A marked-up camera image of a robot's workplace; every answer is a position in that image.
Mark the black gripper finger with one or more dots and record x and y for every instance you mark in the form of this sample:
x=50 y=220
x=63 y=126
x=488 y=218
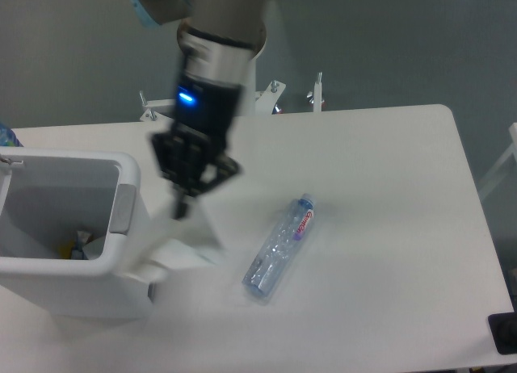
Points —
x=171 y=152
x=200 y=178

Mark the black device at table edge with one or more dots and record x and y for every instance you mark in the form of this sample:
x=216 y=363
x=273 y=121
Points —
x=503 y=329

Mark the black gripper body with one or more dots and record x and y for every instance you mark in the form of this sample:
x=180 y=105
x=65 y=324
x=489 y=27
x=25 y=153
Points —
x=203 y=113

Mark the white paper wrapper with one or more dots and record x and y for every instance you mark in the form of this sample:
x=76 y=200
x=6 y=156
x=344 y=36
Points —
x=164 y=245

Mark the white frame at right edge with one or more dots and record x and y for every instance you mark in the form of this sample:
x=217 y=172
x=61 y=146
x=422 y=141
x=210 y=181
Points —
x=500 y=170

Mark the white plastic trash can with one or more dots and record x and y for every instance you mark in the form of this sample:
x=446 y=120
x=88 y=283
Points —
x=66 y=220

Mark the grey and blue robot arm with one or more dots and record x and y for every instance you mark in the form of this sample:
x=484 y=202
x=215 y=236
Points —
x=218 y=45

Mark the trash inside can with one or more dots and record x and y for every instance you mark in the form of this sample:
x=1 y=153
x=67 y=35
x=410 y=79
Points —
x=84 y=246

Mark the blue bottle behind trash can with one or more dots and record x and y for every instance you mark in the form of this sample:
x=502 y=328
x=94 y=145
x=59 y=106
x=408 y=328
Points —
x=8 y=138

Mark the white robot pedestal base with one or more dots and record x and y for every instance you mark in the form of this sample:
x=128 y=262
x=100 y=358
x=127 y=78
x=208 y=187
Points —
x=253 y=102

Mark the clear plastic water bottle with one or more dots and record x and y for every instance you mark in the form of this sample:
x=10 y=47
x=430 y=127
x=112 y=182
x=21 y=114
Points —
x=280 y=247

